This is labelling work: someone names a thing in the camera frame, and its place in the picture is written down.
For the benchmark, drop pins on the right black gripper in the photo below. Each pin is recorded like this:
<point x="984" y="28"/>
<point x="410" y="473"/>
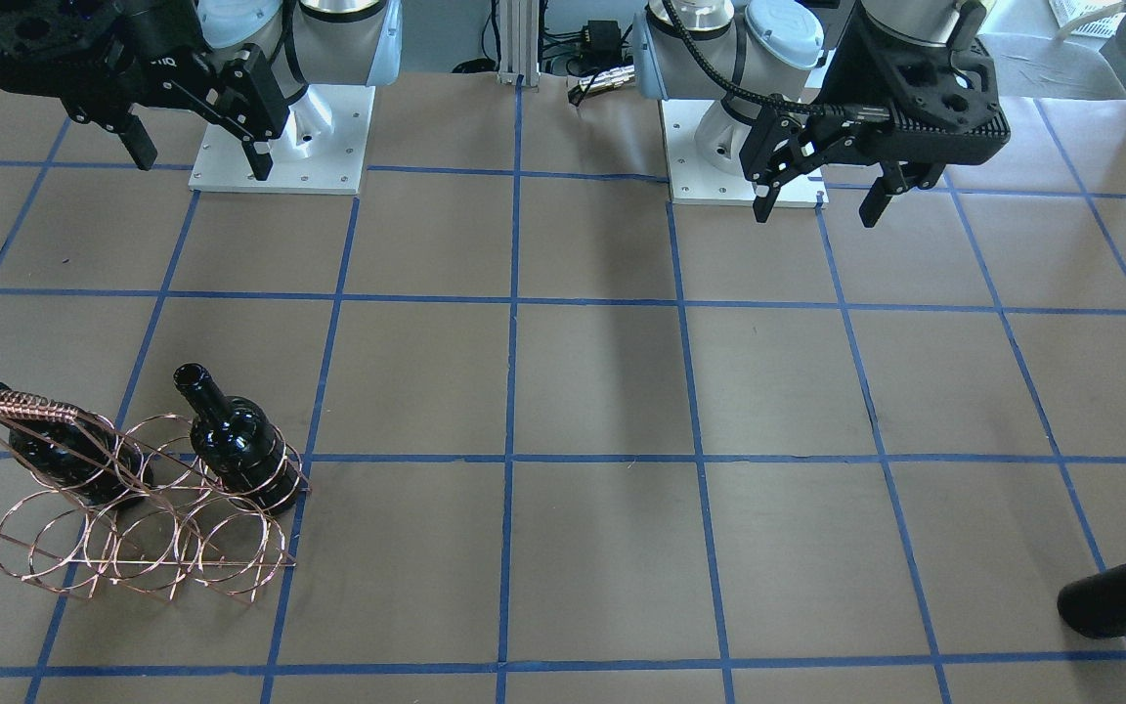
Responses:
<point x="154" y="47"/>

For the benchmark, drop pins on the copper wire wine basket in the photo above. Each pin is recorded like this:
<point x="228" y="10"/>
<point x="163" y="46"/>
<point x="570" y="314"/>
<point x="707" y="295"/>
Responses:
<point x="112" y="510"/>

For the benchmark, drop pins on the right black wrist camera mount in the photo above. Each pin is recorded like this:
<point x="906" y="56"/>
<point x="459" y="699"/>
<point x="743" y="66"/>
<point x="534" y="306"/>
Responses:
<point x="61" y="49"/>

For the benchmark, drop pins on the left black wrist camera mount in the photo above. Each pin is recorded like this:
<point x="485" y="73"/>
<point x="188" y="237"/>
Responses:
<point x="922" y="62"/>

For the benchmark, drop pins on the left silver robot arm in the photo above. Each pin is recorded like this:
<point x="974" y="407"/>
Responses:
<point x="744" y="57"/>

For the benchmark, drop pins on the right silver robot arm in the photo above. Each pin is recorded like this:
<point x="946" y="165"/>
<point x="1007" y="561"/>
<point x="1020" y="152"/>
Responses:
<point x="345" y="43"/>

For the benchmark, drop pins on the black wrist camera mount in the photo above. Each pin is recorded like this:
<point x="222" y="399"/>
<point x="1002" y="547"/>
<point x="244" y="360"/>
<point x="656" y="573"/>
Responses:
<point x="61" y="49"/>
<point x="922" y="62"/>

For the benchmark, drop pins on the dark wine bottle in basket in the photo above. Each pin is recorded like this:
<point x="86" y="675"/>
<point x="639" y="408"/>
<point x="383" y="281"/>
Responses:
<point x="238" y="444"/>

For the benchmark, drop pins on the aluminium frame post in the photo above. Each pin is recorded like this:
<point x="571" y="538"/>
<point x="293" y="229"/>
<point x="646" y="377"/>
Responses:
<point x="518" y="25"/>

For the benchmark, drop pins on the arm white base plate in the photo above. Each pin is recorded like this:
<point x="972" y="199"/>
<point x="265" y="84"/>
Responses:
<point x="321" y="152"/>
<point x="702" y="144"/>

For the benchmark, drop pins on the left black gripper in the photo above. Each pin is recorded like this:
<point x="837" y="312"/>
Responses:
<point x="838" y="68"/>

